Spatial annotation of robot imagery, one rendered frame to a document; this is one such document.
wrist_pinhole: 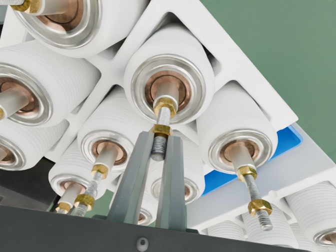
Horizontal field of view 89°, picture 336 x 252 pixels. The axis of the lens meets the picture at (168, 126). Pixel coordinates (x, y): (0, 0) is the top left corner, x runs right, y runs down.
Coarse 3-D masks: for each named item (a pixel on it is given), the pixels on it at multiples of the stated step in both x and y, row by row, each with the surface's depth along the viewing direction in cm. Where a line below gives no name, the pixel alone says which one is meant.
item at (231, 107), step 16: (224, 96) 24; (240, 96) 24; (208, 112) 23; (224, 112) 21; (240, 112) 20; (256, 112) 21; (208, 128) 21; (224, 128) 20; (256, 128) 19; (272, 128) 20; (208, 144) 21; (272, 144) 20; (208, 160) 23
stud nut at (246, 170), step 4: (240, 168) 19; (244, 168) 18; (248, 168) 18; (252, 168) 18; (240, 172) 18; (244, 172) 18; (248, 172) 18; (252, 172) 18; (240, 176) 18; (256, 176) 18; (240, 180) 19
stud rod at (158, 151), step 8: (160, 112) 13; (168, 112) 14; (160, 120) 12; (168, 120) 13; (160, 136) 11; (152, 144) 11; (160, 144) 10; (152, 152) 10; (160, 152) 10; (160, 160) 10
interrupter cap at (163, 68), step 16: (144, 64) 16; (160, 64) 16; (176, 64) 16; (192, 64) 15; (144, 80) 17; (160, 80) 17; (176, 80) 17; (192, 80) 16; (144, 96) 18; (192, 96) 17; (144, 112) 19; (176, 112) 18; (192, 112) 18
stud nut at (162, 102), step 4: (160, 100) 14; (164, 100) 14; (168, 100) 14; (172, 100) 14; (156, 104) 14; (160, 104) 14; (164, 104) 14; (168, 104) 14; (172, 104) 14; (156, 108) 14; (172, 108) 14; (156, 112) 14; (172, 112) 14; (156, 116) 15; (172, 116) 14
